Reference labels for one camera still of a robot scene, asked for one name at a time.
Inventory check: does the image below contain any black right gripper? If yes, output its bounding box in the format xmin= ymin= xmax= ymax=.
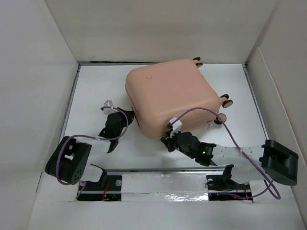
xmin=161 ymin=127 xmax=195 ymax=159

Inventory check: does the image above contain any pink hard-shell suitcase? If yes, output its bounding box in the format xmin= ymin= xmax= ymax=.
xmin=125 ymin=57 xmax=233 ymax=138

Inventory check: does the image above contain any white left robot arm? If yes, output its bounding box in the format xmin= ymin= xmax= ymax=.
xmin=45 ymin=104 xmax=135 ymax=185

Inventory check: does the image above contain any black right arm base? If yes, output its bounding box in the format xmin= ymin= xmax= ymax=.
xmin=204 ymin=164 xmax=253 ymax=201

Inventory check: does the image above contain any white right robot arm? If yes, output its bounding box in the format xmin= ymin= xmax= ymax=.
xmin=160 ymin=131 xmax=298 ymax=188

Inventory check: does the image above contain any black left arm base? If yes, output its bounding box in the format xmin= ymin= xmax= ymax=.
xmin=76 ymin=175 xmax=122 ymax=202

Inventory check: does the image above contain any white foam block with tape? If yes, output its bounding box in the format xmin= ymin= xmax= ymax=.
xmin=121 ymin=172 xmax=209 ymax=202

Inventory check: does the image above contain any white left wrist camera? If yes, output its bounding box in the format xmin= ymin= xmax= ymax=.
xmin=101 ymin=100 xmax=116 ymax=115

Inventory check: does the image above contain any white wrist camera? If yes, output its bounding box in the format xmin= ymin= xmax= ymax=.
xmin=167 ymin=117 xmax=182 ymax=135
xmin=101 ymin=100 xmax=116 ymax=115

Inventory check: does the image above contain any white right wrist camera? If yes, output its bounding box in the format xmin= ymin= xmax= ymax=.
xmin=167 ymin=117 xmax=182 ymax=135

